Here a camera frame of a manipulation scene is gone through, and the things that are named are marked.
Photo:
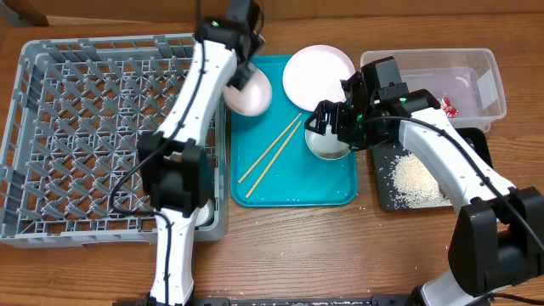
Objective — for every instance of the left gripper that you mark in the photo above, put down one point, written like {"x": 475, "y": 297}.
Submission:
{"x": 241, "y": 80}

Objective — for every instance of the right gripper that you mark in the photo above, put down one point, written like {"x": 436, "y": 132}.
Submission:
{"x": 338, "y": 116}

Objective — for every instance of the white shallow bowl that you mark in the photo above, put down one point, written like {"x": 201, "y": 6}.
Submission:
{"x": 255, "y": 97}

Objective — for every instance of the grey bowl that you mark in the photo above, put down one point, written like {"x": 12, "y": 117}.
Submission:
{"x": 327, "y": 146}

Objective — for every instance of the white rice pile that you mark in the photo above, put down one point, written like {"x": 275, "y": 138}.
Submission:
{"x": 410, "y": 185}

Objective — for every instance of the red snack wrapper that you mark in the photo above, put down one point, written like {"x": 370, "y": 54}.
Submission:
{"x": 448, "y": 108}

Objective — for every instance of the small white cup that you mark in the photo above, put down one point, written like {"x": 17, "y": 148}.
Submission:
{"x": 205, "y": 214}

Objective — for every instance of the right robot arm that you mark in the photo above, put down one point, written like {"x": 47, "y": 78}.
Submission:
{"x": 498, "y": 238}

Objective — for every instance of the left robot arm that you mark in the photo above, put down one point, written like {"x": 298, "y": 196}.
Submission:
{"x": 177, "y": 175}

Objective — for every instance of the large white plate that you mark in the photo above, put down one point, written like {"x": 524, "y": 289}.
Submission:
{"x": 314, "y": 74}

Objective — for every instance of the right wooden chopstick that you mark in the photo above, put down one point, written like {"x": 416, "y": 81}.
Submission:
{"x": 273, "y": 160}

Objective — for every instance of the wooden chopstick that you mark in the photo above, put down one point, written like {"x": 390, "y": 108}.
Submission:
{"x": 273, "y": 160}
{"x": 261, "y": 157}

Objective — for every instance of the black tray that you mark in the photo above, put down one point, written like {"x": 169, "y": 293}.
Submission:
{"x": 380, "y": 156}

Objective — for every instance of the teal plastic tray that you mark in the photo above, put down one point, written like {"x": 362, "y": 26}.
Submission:
{"x": 298, "y": 178}

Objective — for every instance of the left wooden chopstick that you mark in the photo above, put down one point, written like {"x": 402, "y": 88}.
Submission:
{"x": 261, "y": 157}

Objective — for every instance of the clear plastic bin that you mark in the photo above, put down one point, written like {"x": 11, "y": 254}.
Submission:
{"x": 468, "y": 77}

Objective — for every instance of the grey plastic dish rack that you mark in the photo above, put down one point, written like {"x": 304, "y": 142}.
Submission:
{"x": 69, "y": 144}

